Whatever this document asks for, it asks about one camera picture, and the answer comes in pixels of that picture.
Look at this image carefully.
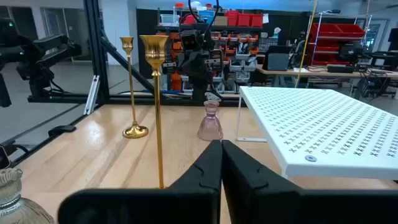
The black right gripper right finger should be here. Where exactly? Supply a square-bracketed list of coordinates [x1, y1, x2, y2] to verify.
[221, 139, 398, 224]

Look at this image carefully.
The white perforated metal shelf rack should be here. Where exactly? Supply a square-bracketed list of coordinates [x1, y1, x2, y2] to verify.
[235, 86, 398, 181]

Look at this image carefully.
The green ribbed glass candle holder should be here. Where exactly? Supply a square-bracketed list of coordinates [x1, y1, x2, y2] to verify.
[0, 167, 55, 224]

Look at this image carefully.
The black table clamp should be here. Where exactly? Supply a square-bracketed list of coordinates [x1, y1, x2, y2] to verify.
[48, 124, 77, 138]

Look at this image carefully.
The yellow hanging cable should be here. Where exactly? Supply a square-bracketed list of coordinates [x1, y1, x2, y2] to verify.
[294, 0, 320, 90]

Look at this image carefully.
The wooden work desk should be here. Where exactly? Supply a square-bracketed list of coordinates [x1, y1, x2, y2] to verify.
[255, 64, 398, 97]

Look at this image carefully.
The black storage shelving unit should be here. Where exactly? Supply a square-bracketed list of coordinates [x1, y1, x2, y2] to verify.
[136, 7, 312, 94]

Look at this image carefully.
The red storage bin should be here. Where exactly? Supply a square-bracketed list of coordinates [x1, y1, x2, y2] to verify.
[224, 11, 239, 27]
[250, 14, 264, 28]
[238, 13, 252, 27]

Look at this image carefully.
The pink ribbed glass candle holder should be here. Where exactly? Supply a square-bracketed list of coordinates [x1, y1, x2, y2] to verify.
[197, 100, 224, 142]

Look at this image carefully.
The tall gold candlestick holder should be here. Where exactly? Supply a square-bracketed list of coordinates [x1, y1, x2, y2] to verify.
[139, 34, 170, 190]

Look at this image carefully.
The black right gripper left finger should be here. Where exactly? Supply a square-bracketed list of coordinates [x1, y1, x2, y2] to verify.
[57, 139, 223, 224]

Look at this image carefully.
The short gold candlestick holder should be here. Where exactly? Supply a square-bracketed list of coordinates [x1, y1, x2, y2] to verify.
[119, 36, 149, 139]

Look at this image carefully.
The blue box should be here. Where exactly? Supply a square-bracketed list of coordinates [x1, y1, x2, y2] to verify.
[198, 9, 215, 24]

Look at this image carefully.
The clear plastic box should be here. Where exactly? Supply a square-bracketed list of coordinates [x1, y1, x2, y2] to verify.
[160, 14, 181, 26]

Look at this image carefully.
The black robot equipment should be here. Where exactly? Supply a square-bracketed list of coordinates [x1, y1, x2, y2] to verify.
[0, 18, 83, 108]

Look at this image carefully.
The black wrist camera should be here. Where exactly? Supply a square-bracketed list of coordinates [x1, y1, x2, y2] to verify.
[180, 29, 201, 50]

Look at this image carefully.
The grey metal box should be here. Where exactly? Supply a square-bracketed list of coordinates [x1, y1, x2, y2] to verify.
[266, 52, 290, 72]

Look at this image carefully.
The red bin rack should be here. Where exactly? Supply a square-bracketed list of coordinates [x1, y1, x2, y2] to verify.
[307, 22, 367, 67]

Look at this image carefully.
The white aluminium extrusion bar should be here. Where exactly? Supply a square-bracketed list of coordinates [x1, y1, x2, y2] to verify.
[83, 74, 101, 116]

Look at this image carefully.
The black aluminium rig frame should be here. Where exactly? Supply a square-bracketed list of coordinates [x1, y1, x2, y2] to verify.
[26, 0, 243, 108]

